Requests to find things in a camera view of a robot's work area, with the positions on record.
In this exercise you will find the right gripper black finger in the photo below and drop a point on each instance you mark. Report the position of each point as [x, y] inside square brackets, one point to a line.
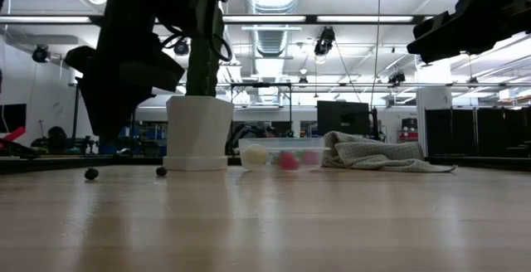
[439, 26]
[435, 49]

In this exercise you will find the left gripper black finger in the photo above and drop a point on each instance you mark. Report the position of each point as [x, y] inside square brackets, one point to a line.
[132, 114]
[103, 110]

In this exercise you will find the red object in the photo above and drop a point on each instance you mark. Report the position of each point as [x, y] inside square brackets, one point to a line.
[12, 135]

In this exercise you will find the green cactus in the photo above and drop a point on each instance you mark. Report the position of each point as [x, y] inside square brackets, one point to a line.
[203, 77]

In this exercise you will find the small dark berry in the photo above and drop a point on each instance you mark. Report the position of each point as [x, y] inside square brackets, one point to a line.
[91, 173]
[161, 171]

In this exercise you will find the grey cloth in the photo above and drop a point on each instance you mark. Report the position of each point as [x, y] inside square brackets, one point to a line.
[373, 153]

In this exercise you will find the black metal gantry frame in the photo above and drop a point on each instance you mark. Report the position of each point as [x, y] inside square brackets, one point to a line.
[261, 84]

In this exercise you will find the black wall screen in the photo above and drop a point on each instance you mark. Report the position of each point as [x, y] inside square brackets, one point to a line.
[12, 118]

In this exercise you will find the black aluminium table frame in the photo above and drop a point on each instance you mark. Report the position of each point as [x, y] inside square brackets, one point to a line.
[41, 164]

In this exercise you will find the long ceiling light strip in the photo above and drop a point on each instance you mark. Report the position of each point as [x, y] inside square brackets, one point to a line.
[365, 18]
[41, 19]
[265, 18]

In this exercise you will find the yellow lemon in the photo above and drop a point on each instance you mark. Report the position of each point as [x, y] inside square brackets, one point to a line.
[254, 156]

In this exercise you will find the black hanging spotlight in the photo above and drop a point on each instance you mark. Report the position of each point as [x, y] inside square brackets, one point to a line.
[181, 48]
[324, 42]
[40, 53]

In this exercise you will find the black cabinets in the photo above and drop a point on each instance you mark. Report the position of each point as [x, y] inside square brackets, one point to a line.
[477, 131]

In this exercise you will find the red strawberry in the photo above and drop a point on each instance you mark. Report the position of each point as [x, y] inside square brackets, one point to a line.
[288, 161]
[310, 157]

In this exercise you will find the black monitor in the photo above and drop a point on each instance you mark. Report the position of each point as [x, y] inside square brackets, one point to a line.
[343, 118]

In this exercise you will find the clear plastic tupperware container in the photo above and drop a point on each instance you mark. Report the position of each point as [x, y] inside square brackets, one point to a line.
[298, 143]

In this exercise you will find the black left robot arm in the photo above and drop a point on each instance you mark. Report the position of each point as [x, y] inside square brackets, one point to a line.
[137, 6]

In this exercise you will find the white hexagonal plant pot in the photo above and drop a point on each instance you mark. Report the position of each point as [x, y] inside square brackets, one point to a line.
[197, 131]

